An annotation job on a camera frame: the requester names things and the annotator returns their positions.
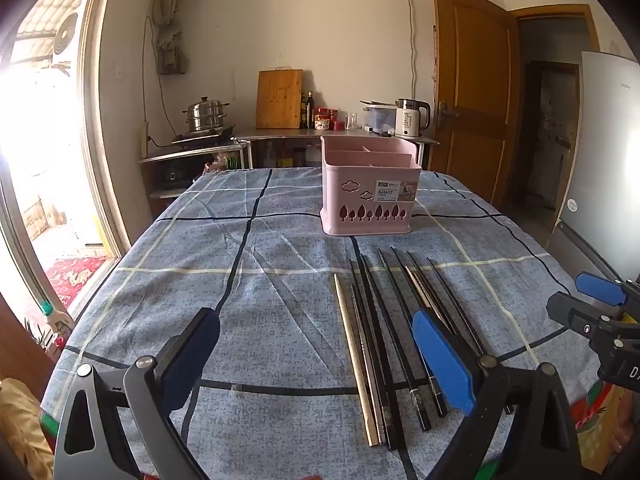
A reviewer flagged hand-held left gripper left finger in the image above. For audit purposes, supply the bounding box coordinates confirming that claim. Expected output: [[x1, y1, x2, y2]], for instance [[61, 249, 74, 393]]
[[52, 306, 222, 480]]

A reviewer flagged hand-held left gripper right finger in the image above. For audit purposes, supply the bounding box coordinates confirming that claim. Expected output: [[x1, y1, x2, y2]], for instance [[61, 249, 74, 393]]
[[411, 309, 583, 480]]

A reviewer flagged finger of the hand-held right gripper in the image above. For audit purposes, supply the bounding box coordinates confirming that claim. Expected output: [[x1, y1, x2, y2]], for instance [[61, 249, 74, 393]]
[[575, 271, 640, 311], [546, 292, 626, 346]]

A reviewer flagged row of chopsticks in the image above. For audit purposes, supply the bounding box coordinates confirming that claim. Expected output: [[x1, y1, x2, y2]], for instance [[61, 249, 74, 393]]
[[333, 247, 516, 451]]

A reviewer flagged pink utensil basket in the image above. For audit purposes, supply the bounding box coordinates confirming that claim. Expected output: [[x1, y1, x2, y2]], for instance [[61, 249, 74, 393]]
[[320, 135, 423, 237]]

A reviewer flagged person's right hand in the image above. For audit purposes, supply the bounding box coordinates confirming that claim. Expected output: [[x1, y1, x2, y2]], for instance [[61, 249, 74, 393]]
[[612, 400, 640, 462]]

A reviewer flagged blue checked tablecloth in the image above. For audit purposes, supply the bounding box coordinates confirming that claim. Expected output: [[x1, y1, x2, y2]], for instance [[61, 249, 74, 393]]
[[40, 166, 613, 480]]

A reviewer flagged grey refrigerator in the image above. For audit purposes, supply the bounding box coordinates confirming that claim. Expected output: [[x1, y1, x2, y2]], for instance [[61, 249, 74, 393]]
[[547, 51, 640, 286]]

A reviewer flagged white spray bottle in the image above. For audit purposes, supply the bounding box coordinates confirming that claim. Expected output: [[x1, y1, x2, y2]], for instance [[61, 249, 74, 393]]
[[37, 300, 74, 356]]

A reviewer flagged red patterned rug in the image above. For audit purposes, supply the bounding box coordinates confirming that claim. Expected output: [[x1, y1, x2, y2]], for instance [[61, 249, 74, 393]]
[[44, 256, 109, 311]]

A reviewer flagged yellow bag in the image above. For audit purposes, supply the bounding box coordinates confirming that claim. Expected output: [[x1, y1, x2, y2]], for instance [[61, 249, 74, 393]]
[[0, 377, 54, 480]]

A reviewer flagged black kitchen appliance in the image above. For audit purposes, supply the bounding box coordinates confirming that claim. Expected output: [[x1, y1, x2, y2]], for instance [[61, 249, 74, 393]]
[[160, 165, 194, 186]]

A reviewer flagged low steel rack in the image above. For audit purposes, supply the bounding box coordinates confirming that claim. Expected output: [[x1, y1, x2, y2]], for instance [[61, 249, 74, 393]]
[[138, 141, 249, 201]]

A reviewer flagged black cooktop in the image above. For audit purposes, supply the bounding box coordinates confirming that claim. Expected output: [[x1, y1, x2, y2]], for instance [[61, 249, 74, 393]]
[[171, 125, 237, 147]]

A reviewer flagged wooden door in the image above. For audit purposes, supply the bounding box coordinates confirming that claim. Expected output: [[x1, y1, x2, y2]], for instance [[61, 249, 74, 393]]
[[431, 0, 521, 206]]

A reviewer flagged white electric kettle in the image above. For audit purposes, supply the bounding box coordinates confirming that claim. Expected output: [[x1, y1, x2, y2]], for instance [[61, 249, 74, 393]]
[[395, 99, 432, 139]]

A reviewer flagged clear plastic container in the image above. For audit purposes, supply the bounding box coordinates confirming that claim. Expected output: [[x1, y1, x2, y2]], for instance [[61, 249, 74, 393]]
[[361, 101, 398, 134]]

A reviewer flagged steel steamer pot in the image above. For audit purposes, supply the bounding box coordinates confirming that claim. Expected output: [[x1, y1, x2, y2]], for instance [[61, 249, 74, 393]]
[[181, 96, 232, 133]]

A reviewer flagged metal kitchen shelf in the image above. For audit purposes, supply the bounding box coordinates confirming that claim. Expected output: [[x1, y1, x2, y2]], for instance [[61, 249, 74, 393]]
[[232, 127, 441, 172]]

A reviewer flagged wooden cutting board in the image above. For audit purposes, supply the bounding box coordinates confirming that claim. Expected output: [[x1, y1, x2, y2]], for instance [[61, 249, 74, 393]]
[[256, 69, 304, 130]]

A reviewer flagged wrapped air conditioner pipe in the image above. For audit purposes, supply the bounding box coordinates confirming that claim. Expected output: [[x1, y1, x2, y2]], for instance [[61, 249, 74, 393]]
[[150, 0, 189, 76]]

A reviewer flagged outdoor air conditioner unit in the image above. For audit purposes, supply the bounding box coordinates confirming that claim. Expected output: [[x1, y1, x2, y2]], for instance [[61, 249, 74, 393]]
[[47, 10, 81, 58]]

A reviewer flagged white window frame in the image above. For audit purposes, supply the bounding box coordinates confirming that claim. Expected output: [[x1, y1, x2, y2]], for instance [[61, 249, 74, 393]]
[[0, 0, 132, 322]]

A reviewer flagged metal door handle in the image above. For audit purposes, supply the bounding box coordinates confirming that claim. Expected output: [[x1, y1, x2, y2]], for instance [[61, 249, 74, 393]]
[[436, 101, 460, 128]]

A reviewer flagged black wall cable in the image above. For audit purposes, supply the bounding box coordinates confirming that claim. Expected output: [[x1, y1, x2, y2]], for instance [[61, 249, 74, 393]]
[[406, 0, 419, 107]]

